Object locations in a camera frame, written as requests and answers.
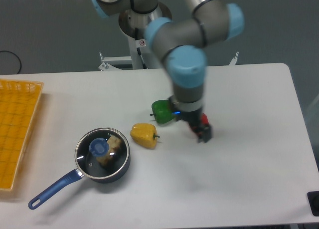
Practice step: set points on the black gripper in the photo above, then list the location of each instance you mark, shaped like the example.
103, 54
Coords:
192, 114

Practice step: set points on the glass pot lid blue knob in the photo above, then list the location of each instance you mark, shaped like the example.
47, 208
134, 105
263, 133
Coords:
93, 145

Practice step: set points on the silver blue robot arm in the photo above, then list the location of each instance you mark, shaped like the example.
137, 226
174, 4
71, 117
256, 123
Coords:
177, 47

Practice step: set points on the red bell pepper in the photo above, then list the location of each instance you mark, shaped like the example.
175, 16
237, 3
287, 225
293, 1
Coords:
199, 126

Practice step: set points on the green bell pepper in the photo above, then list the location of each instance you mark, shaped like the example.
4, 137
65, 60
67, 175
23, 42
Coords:
162, 112

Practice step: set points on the yellow bell pepper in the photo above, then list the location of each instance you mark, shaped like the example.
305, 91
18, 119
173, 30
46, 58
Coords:
145, 135

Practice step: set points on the toy bread loaf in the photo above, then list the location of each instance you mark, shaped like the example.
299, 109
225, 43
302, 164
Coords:
111, 156

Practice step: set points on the black corner device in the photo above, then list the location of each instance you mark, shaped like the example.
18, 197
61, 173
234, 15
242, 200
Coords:
313, 198

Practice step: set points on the yellow plastic basket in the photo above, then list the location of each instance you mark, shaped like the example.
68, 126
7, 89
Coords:
18, 104

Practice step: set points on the white table clamp bracket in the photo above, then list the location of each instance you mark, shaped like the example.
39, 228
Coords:
234, 59

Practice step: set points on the dark saucepan blue handle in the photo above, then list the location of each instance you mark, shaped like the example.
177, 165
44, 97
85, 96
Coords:
67, 179

